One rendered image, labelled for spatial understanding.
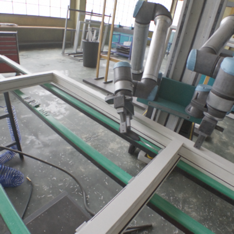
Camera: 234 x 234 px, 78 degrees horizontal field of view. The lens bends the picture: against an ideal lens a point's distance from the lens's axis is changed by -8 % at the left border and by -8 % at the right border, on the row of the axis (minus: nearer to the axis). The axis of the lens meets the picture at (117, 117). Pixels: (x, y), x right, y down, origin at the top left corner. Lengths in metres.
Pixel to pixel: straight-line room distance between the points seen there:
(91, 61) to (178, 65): 3.71
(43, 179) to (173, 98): 1.48
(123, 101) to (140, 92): 0.22
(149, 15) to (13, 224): 1.21
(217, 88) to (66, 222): 0.78
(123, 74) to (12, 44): 3.33
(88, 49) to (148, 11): 3.92
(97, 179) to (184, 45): 1.51
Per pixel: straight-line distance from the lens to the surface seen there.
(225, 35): 0.96
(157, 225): 1.52
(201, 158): 0.72
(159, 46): 1.00
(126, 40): 9.26
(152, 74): 0.90
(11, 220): 0.53
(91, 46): 4.94
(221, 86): 0.59
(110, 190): 1.58
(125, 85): 0.72
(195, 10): 1.66
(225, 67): 0.58
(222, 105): 0.60
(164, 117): 1.85
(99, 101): 0.92
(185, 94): 1.63
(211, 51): 0.77
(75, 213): 0.81
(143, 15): 1.18
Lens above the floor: 1.32
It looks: 31 degrees down
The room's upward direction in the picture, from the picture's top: 10 degrees clockwise
